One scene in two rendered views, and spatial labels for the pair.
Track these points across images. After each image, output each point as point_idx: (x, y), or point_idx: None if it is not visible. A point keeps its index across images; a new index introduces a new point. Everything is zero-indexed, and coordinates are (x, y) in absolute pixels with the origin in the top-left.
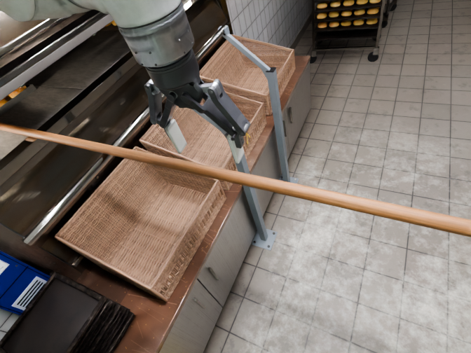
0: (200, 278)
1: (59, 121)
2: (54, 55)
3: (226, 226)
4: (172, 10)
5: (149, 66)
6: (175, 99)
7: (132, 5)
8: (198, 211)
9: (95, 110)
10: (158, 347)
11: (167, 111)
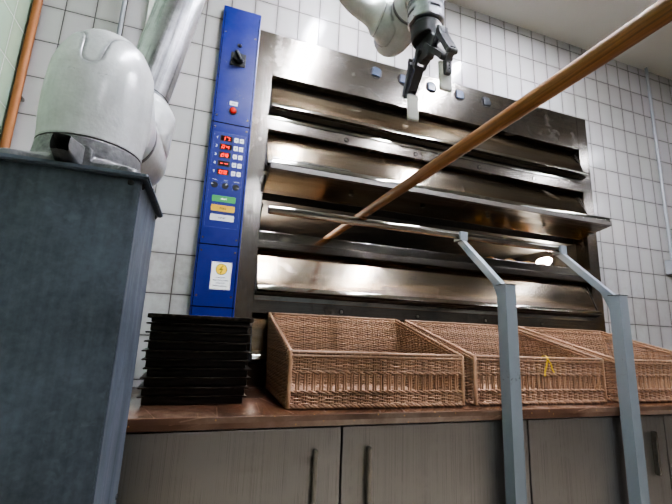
0: (345, 438)
1: (352, 242)
2: (383, 183)
3: (437, 432)
4: None
5: (411, 21)
6: (419, 54)
7: None
8: (408, 353)
9: (385, 265)
10: (229, 416)
11: (413, 72)
